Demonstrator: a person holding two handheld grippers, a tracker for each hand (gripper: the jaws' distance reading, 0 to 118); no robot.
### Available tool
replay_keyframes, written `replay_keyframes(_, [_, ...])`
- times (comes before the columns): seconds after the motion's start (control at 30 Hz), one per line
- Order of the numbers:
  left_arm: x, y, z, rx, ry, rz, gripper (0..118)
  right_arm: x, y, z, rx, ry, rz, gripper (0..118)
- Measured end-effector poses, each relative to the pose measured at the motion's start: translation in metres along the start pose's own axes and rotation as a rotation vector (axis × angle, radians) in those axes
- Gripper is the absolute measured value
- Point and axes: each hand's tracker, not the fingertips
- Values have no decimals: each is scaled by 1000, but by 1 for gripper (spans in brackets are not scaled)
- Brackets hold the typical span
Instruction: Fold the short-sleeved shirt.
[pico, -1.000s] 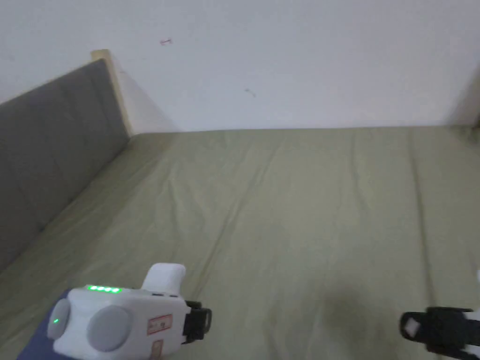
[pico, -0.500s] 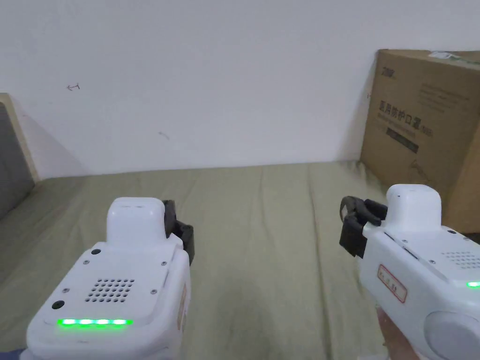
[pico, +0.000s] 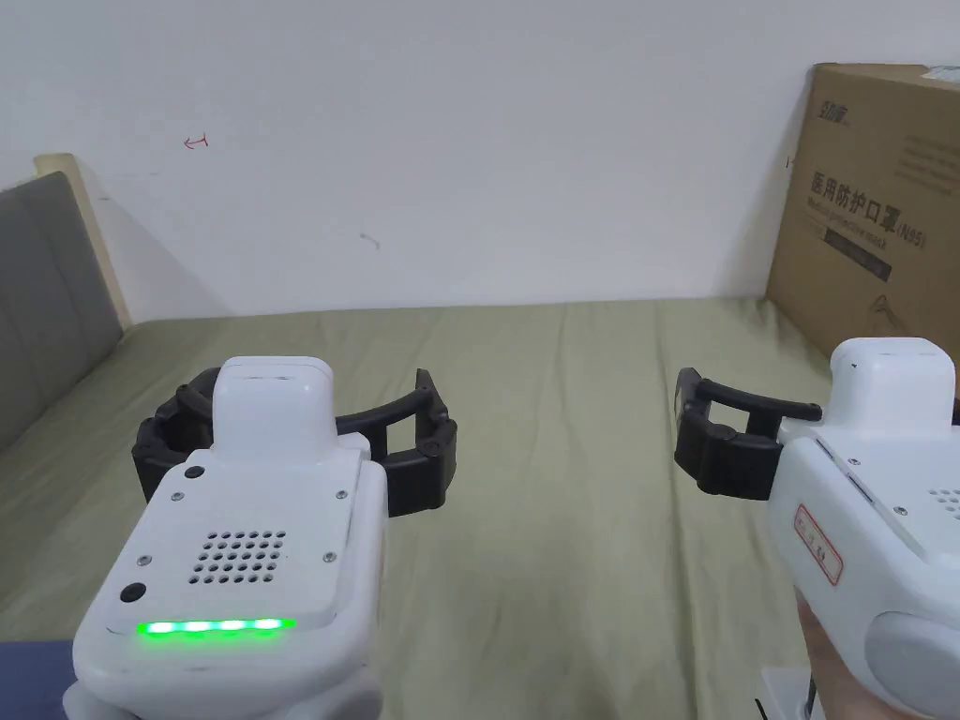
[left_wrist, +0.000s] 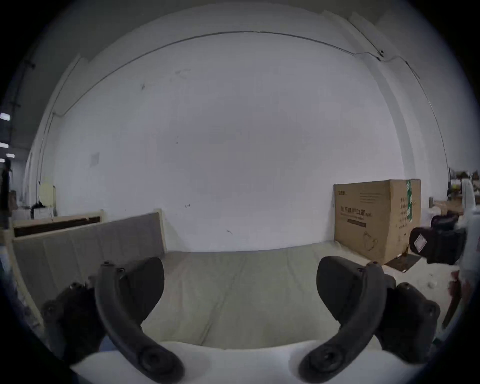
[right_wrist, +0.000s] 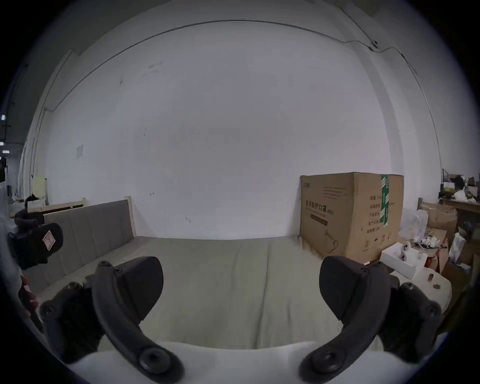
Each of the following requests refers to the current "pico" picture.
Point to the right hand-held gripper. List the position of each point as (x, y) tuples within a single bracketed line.
[(885, 510)]

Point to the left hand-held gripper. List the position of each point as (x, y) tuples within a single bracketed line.
[(247, 540)]

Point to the person's right hand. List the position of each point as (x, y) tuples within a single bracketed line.
[(840, 675)]

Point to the brown cardboard carton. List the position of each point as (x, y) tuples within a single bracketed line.
[(862, 225)]

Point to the bed with pale green sheet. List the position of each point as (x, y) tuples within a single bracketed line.
[(562, 450)]

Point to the grey padded headboard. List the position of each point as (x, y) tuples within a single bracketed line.
[(45, 285)]

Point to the dark blue garment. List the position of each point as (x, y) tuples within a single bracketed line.
[(30, 682)]

